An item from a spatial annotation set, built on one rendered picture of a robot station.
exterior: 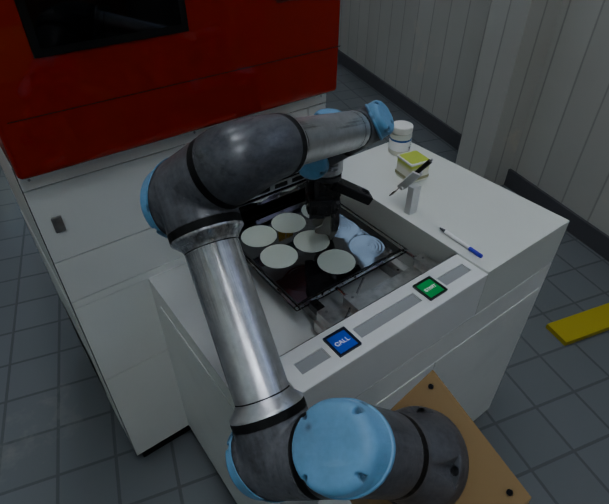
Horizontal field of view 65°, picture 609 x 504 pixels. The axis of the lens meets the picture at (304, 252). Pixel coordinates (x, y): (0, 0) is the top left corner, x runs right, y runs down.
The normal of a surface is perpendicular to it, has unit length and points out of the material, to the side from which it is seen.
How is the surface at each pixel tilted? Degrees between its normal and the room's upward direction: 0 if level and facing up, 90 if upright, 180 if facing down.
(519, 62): 90
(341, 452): 40
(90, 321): 90
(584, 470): 0
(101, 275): 90
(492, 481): 46
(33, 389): 0
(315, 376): 0
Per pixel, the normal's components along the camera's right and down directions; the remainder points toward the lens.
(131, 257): 0.60, 0.50
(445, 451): 0.51, -0.44
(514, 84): 0.36, 0.59
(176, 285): 0.00, -0.77
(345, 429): -0.56, -0.40
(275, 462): -0.63, -0.18
